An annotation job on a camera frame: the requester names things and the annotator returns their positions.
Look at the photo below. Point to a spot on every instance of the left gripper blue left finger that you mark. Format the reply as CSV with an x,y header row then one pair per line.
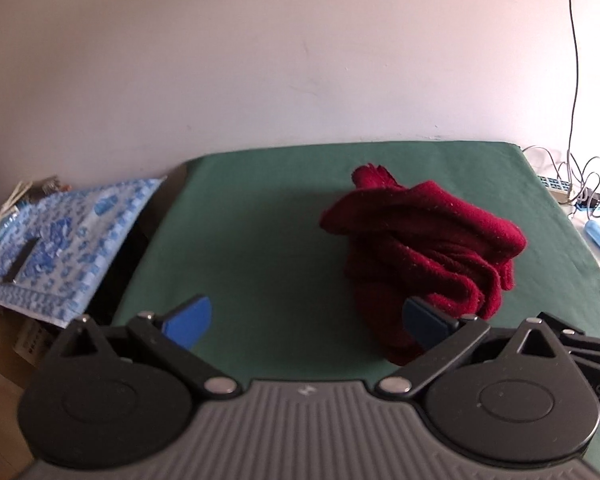
x,y
188,322

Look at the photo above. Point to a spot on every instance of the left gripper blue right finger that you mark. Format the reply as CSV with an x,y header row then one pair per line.
x,y
426,324

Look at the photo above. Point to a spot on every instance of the dark red knit sweater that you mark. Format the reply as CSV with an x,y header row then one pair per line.
x,y
420,242

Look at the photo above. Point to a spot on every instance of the green table cloth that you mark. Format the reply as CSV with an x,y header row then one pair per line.
x,y
244,231

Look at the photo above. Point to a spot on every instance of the blue white patterned storage bag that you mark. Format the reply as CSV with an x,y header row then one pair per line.
x,y
57,251

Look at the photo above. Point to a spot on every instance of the white blue power strip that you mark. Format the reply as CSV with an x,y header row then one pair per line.
x,y
557,188

